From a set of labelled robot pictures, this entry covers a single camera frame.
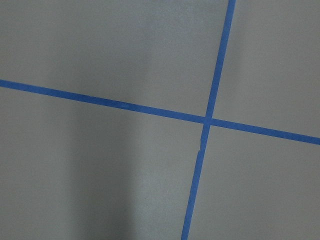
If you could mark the blue tape grid lines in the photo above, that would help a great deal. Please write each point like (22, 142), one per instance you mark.
(207, 120)

